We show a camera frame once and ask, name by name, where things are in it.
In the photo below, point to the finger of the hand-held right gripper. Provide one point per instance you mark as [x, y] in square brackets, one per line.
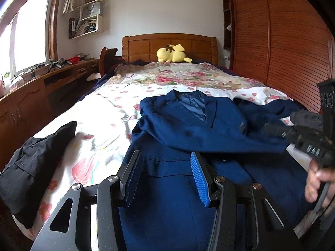
[280, 130]

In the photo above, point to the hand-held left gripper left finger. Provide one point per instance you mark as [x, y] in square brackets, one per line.
[132, 174]

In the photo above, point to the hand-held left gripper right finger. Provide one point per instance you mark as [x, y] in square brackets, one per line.
[199, 177]

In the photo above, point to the navy blue suit jacket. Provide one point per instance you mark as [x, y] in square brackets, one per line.
[170, 125]

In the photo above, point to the person's right hand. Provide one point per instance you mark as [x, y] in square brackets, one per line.
[314, 183]

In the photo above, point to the floral bed cover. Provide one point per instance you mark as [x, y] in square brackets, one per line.
[104, 115]

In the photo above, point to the wooden slatted wardrobe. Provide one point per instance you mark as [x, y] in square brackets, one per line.
[274, 44]

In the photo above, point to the black garment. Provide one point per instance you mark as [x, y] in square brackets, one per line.
[26, 162]

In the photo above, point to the wooden chair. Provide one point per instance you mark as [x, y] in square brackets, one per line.
[107, 57]

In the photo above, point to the yellow plush toy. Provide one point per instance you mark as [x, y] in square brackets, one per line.
[172, 55]

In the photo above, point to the wooden bed headboard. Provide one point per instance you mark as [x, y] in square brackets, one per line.
[146, 47]

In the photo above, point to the long wooden desk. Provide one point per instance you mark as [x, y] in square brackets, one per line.
[26, 102]

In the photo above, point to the row of books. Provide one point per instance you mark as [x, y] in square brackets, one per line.
[82, 27]

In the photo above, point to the white paper bag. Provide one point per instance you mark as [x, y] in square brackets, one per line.
[90, 10]

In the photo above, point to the window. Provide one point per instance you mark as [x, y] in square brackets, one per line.
[28, 31]

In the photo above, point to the white wall shelf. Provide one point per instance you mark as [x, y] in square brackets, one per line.
[100, 21]

